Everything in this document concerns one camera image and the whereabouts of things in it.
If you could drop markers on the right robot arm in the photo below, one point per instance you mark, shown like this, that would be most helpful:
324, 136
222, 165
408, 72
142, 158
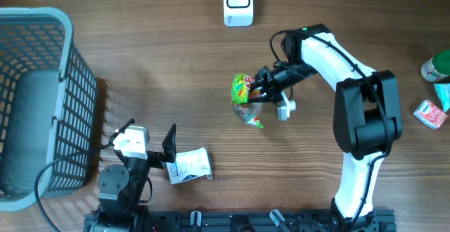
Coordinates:
366, 122

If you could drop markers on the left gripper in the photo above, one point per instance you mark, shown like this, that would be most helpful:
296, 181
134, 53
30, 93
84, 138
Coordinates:
157, 159

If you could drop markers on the green lid jar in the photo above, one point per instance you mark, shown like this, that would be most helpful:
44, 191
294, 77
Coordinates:
437, 67

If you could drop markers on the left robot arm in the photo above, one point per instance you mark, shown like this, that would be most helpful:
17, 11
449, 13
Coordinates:
121, 185

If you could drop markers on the white blue carton box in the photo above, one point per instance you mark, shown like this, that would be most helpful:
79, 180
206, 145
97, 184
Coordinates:
189, 165

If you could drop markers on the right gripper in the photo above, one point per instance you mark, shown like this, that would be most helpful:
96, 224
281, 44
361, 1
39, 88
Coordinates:
273, 94

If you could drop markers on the teal tissue packet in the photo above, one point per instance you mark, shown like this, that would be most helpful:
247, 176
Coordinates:
443, 93

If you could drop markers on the white barcode scanner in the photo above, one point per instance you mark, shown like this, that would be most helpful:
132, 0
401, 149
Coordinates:
238, 13

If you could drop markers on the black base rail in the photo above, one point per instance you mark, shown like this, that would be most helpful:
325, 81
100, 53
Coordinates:
232, 222

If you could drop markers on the grey plastic mesh basket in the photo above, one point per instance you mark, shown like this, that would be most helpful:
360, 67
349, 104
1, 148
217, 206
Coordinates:
48, 100

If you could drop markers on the orange white snack packet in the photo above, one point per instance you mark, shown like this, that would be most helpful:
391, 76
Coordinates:
430, 115

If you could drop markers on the colourful gummy candy bag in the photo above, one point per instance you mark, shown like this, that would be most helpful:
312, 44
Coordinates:
240, 99

